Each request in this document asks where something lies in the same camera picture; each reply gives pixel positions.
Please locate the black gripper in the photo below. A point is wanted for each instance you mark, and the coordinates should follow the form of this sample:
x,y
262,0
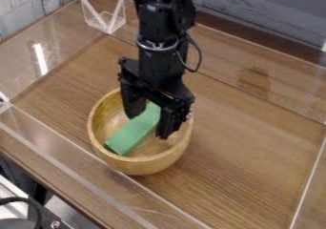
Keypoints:
x,y
154,78

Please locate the green rectangular block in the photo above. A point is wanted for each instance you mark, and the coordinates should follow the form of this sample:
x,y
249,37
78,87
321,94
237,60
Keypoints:
x,y
134,131

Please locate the brown wooden bowl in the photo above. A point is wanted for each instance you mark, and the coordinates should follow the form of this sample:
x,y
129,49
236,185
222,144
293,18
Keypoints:
x,y
154,155

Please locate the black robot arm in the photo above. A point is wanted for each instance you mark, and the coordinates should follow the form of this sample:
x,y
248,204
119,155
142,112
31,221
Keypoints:
x,y
165,21

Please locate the clear acrylic corner bracket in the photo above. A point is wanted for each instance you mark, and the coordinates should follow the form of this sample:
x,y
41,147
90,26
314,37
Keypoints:
x,y
105,21

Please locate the clear acrylic tray wall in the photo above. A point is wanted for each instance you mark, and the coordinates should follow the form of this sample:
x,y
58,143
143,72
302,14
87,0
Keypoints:
x,y
253,172

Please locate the black metal bracket with screw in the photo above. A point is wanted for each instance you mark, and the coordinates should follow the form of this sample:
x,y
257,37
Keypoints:
x,y
51,221

